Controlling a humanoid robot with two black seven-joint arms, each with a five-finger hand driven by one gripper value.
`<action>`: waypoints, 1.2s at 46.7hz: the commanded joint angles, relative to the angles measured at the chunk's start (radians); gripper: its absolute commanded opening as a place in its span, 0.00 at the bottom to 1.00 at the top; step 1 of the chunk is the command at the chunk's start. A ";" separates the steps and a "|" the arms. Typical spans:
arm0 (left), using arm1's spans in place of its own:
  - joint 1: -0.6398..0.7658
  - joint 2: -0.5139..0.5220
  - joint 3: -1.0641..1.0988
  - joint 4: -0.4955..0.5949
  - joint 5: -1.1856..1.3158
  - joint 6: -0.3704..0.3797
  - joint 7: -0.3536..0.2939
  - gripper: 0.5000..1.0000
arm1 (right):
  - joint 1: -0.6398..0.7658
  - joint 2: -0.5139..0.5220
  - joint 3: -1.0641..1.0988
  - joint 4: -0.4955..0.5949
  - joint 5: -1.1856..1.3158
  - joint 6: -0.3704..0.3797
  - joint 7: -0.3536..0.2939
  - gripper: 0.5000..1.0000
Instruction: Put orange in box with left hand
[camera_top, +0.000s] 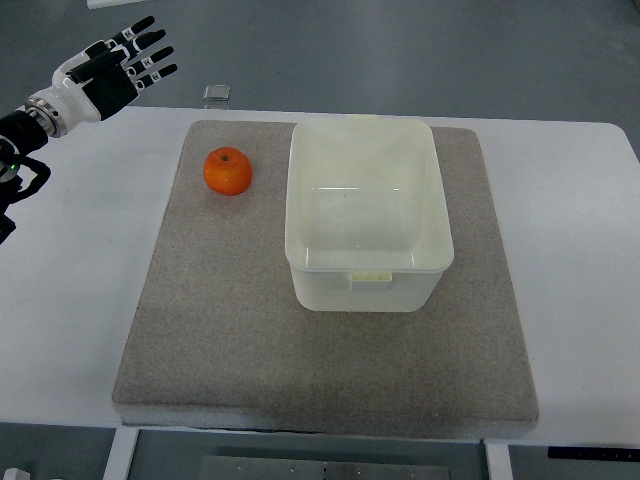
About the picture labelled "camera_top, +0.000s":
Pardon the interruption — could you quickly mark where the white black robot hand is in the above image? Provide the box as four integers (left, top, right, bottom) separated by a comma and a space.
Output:
25, 16, 177, 138

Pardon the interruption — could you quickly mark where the orange fruit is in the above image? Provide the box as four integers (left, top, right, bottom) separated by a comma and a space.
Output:
203, 147, 253, 196

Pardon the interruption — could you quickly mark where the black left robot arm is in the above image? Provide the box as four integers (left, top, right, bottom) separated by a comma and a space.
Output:
1, 110, 51, 242

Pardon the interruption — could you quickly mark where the white plastic box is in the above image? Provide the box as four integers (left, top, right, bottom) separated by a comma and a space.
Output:
284, 116, 454, 312

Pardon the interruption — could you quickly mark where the white object at top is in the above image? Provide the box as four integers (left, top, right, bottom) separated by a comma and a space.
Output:
86, 0, 130, 9

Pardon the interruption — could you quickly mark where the small clear floor plate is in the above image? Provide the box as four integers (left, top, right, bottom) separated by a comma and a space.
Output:
203, 84, 231, 102

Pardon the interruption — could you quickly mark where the grey foam mat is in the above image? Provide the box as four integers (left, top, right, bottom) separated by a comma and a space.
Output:
112, 118, 539, 439

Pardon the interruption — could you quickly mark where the white table leg left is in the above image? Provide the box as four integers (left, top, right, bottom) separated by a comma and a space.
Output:
102, 427, 139, 480

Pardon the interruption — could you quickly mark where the white table leg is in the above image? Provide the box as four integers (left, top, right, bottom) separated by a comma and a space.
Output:
102, 427, 139, 480
485, 443, 514, 480

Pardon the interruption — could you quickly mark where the small white block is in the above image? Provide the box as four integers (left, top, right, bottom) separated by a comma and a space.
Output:
3, 467, 31, 480

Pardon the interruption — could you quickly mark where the white table leg right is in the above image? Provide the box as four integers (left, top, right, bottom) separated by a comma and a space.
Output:
485, 443, 514, 480

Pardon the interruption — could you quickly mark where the black control panel strip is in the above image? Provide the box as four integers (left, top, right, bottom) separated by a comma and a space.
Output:
547, 446, 640, 463

